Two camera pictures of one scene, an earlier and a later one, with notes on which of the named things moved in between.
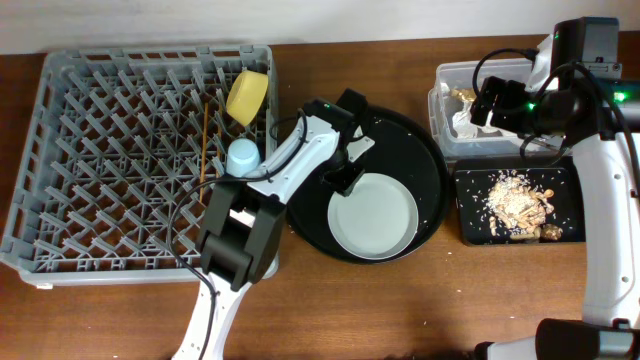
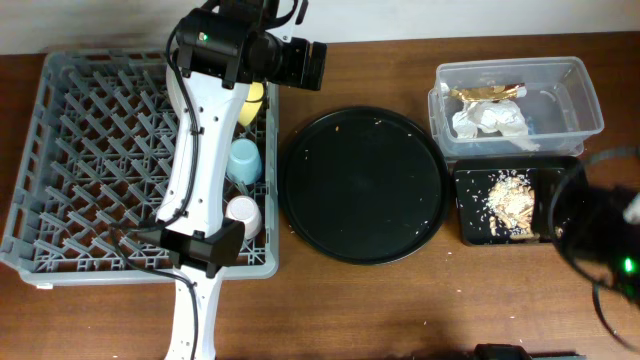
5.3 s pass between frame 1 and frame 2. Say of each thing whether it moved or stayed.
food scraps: stayed
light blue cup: stayed
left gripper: moved
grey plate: moved
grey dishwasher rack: stayed
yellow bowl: stayed
